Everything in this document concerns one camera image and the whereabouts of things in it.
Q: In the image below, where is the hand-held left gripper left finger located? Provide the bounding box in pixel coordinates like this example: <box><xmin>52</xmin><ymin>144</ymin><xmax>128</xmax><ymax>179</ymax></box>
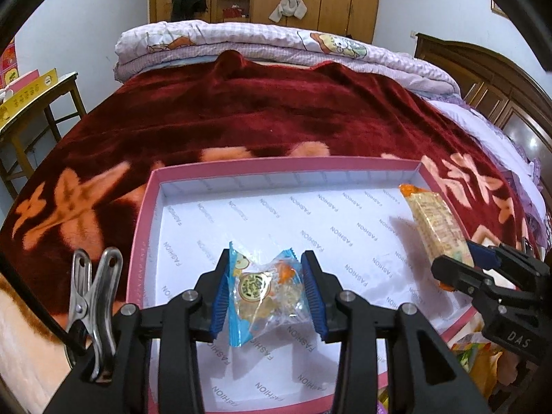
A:
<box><xmin>43</xmin><ymin>248</ymin><xmax>231</xmax><ymax>414</ymax></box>

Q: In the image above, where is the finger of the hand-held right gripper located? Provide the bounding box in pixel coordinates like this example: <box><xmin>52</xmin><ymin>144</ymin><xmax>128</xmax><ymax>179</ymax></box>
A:
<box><xmin>431</xmin><ymin>255</ymin><xmax>503</xmax><ymax>307</ymax></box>
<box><xmin>466</xmin><ymin>239</ymin><xmax>550</xmax><ymax>287</ymax></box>

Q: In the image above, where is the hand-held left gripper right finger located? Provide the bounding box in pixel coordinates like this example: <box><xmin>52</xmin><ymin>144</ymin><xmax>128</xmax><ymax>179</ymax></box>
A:
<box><xmin>302</xmin><ymin>250</ymin><xmax>492</xmax><ymax>414</ymax></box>

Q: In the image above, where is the blue clear candy packet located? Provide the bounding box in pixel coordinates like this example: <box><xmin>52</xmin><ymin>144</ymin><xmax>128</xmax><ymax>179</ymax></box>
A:
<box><xmin>228</xmin><ymin>241</ymin><xmax>311</xmax><ymax>348</ymax></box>

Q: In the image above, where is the orange cracker packet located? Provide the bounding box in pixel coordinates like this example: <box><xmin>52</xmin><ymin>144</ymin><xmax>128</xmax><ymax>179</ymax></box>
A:
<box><xmin>397</xmin><ymin>183</ymin><xmax>475</xmax><ymax>289</ymax></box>

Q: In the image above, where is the pink cardboard box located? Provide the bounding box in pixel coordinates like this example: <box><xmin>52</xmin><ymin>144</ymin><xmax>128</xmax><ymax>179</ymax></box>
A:
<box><xmin>127</xmin><ymin>157</ymin><xmax>488</xmax><ymax>414</ymax></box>

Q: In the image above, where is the yellow snack packet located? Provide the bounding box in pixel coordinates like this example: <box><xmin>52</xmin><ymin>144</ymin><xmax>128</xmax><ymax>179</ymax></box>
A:
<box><xmin>448</xmin><ymin>336</ymin><xmax>510</xmax><ymax>400</ymax></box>

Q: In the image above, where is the lavender bed sheet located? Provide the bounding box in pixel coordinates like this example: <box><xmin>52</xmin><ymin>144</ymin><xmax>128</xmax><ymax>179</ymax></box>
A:
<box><xmin>425</xmin><ymin>90</ymin><xmax>552</xmax><ymax>225</ymax></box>

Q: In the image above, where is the metal spring clip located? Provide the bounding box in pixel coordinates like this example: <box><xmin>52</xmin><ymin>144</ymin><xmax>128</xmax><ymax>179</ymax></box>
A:
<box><xmin>67</xmin><ymin>247</ymin><xmax>124</xmax><ymax>382</ymax></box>

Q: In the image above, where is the dark wooden headboard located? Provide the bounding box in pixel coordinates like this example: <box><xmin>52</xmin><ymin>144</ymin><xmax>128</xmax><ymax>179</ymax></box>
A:
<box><xmin>414</xmin><ymin>32</ymin><xmax>552</xmax><ymax>160</ymax></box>

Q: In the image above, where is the red and peach plush blanket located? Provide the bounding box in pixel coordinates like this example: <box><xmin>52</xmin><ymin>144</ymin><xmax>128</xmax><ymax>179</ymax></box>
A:
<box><xmin>0</xmin><ymin>49</ymin><xmax>544</xmax><ymax>414</ymax></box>

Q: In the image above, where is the wooden side table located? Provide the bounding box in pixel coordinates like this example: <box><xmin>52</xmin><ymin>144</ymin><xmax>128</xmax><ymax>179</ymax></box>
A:
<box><xmin>0</xmin><ymin>71</ymin><xmax>87</xmax><ymax>197</ymax></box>

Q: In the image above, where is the folded checked quilt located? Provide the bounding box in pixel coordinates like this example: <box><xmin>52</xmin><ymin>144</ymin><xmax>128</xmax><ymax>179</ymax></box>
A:
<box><xmin>113</xmin><ymin>21</ymin><xmax>462</xmax><ymax>98</ymax></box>

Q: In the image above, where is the yellow cardboard box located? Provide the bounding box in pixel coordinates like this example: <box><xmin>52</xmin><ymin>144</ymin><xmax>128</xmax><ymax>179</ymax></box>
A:
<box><xmin>0</xmin><ymin>68</ymin><xmax>59</xmax><ymax>132</ymax></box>

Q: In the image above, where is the white towel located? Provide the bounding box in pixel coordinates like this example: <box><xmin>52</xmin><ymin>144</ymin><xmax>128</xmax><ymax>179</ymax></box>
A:
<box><xmin>268</xmin><ymin>0</ymin><xmax>308</xmax><ymax>24</ymax></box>

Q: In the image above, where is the black cable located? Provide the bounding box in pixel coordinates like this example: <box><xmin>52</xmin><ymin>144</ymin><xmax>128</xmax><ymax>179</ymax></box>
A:
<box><xmin>0</xmin><ymin>252</ymin><xmax>87</xmax><ymax>354</ymax></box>

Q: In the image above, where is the red wall calendar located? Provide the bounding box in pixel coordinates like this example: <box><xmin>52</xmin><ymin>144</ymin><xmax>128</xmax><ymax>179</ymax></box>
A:
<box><xmin>0</xmin><ymin>37</ymin><xmax>20</xmax><ymax>89</ymax></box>

